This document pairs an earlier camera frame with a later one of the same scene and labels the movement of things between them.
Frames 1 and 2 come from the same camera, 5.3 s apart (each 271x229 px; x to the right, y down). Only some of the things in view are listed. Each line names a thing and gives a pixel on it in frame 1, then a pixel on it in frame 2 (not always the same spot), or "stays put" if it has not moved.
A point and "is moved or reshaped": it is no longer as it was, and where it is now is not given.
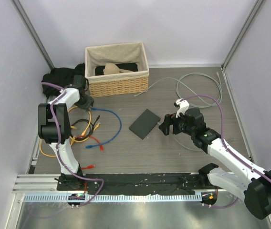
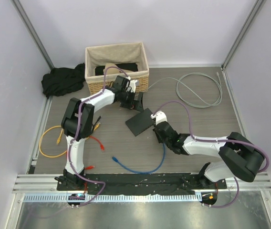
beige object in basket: (112, 68) stays put
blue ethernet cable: (93, 109) → (114, 159)
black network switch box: (144, 123) is moved or reshaped
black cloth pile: (63, 76) stays put
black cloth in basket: (130, 67) stays put
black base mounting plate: (133, 183) stays put
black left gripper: (89, 102) → (137, 105)
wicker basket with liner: (115, 84) stays put
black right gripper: (169, 120) → (160, 140)
